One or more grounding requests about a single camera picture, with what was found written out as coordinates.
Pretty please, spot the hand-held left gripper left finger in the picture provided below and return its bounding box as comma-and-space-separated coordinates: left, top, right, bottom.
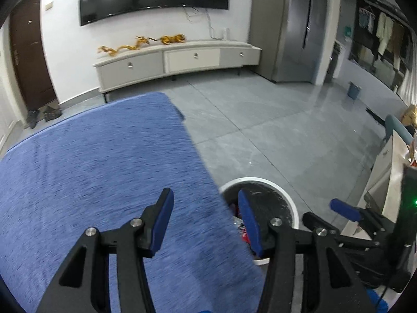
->
35, 188, 175, 313

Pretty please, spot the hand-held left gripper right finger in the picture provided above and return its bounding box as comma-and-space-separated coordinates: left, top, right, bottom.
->
238, 189, 375, 313

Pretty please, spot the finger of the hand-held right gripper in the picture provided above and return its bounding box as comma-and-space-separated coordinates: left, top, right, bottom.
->
330, 198, 396, 235
302, 212, 382, 250

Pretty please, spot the white round waste bin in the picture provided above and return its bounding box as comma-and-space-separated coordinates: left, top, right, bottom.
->
219, 177, 299, 266

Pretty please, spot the black bin liner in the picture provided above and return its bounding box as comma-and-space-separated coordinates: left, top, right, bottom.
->
225, 183, 294, 261

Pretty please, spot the white side counter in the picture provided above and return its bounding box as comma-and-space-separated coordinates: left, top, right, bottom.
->
368, 130, 417, 235

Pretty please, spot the blue fleece blanket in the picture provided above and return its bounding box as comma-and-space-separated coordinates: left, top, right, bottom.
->
0, 92, 265, 313

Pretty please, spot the black object on floor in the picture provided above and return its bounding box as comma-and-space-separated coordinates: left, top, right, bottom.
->
365, 107, 385, 128

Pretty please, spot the teal chair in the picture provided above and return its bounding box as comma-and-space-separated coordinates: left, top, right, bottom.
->
384, 114, 416, 144

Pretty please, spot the yellow fuzzy object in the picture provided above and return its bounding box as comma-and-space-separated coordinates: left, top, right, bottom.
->
402, 104, 417, 128

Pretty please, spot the small blue bin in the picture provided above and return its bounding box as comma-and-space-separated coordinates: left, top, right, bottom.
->
347, 81, 362, 101

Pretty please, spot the dark shoe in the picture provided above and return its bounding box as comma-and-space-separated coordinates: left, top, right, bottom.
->
26, 109, 40, 129
42, 105, 62, 122

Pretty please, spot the white television cabinet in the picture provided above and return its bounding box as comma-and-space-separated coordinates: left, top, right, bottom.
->
93, 40, 263, 103

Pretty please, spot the row of hanging clothes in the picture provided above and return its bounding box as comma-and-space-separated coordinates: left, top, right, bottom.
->
357, 5, 409, 74

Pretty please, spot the gold dragon figurine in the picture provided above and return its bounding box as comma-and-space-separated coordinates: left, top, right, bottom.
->
98, 35, 151, 56

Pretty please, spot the gold tiger figurine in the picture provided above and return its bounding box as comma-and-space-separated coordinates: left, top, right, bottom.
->
159, 34, 187, 45

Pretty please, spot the grey refrigerator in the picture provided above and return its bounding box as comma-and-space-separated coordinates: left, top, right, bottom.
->
249, 0, 329, 85

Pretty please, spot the white panelled cabinet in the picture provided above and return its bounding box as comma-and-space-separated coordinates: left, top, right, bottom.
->
0, 78, 17, 151

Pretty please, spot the brown door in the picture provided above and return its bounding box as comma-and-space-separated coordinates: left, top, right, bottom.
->
9, 0, 59, 111

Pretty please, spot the white cable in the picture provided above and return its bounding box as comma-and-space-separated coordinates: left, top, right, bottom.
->
182, 7, 223, 38

